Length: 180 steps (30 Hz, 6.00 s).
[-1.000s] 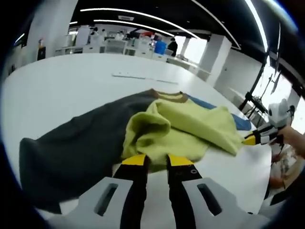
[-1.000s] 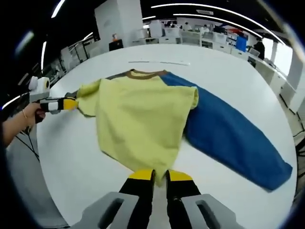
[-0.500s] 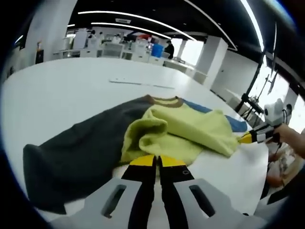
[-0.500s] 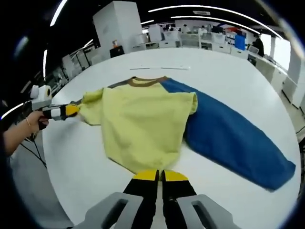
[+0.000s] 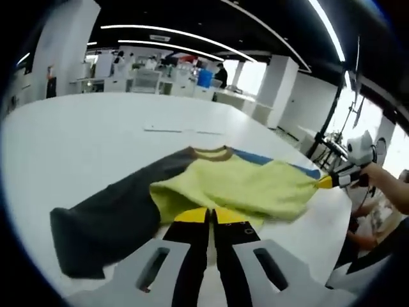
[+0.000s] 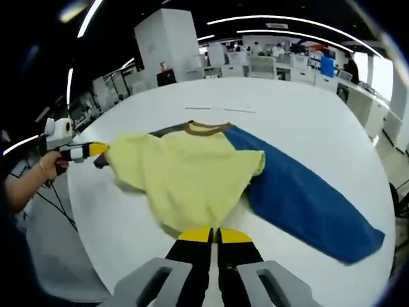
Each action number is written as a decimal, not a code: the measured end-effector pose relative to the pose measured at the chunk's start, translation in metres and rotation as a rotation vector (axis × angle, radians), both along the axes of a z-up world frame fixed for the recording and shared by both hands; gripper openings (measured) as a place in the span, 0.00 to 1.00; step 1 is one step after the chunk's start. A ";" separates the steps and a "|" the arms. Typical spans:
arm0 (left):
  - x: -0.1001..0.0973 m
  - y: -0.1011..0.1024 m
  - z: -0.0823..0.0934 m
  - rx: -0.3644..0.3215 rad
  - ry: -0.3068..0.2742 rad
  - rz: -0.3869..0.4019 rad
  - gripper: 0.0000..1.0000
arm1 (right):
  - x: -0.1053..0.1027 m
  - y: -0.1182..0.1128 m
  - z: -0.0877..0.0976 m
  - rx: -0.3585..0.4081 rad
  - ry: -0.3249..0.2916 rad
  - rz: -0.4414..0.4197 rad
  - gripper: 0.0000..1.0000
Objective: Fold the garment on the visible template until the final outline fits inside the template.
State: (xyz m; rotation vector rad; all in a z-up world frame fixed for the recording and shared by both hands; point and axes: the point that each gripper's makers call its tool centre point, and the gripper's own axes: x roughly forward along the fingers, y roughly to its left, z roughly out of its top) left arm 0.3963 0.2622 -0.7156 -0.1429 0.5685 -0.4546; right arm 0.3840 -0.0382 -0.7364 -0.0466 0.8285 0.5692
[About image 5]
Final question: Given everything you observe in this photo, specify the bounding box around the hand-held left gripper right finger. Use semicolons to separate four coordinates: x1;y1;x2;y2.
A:
212;207;322;307

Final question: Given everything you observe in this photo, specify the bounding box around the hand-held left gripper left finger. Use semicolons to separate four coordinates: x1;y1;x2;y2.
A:
110;207;212;307

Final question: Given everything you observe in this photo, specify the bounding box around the yellow garment with dark sleeves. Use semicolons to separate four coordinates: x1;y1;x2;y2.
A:
49;145;324;279

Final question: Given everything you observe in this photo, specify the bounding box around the person's right hand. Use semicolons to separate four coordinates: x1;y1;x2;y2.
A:
359;164;385;189

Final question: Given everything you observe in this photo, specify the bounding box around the black stand pole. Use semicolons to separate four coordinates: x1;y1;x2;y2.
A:
306;84;343;169

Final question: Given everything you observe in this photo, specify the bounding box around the white mesh-back office chair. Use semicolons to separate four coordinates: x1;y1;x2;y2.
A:
325;246;396;294

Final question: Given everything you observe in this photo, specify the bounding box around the white counter desk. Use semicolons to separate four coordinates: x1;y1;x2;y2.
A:
194;83;273;126

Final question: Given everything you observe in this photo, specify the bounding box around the blue barrel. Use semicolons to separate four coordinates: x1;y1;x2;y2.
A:
196;69;213;88

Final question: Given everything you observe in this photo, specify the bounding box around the white slatted chair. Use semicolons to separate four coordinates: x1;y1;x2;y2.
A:
132;69;161;94

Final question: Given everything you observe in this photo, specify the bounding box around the black cabinet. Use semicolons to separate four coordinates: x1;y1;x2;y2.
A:
45;76;58;98

